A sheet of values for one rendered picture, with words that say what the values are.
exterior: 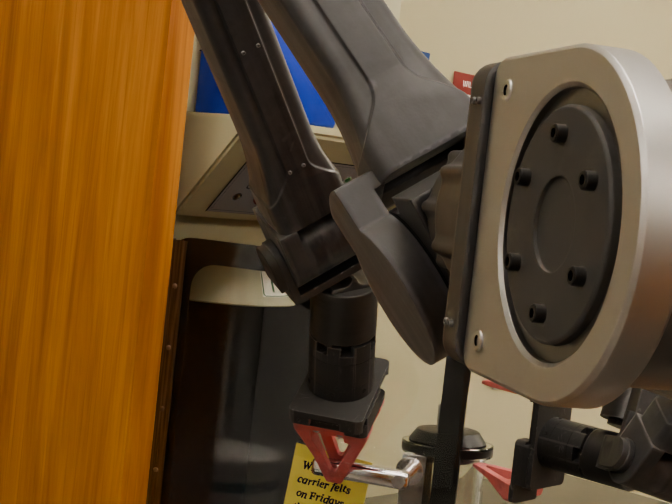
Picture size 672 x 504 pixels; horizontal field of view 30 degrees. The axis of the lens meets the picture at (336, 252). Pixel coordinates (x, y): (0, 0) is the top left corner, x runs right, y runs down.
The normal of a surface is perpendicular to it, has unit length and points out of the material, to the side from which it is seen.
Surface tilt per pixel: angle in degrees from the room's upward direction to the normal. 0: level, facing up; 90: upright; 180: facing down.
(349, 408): 26
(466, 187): 90
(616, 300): 90
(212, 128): 90
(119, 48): 90
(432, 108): 70
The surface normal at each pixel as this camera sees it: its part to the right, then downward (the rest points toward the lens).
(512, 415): 0.72, 0.11
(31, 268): -0.69, -0.04
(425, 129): 0.03, -0.29
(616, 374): 0.10, 0.76
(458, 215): -0.96, -0.09
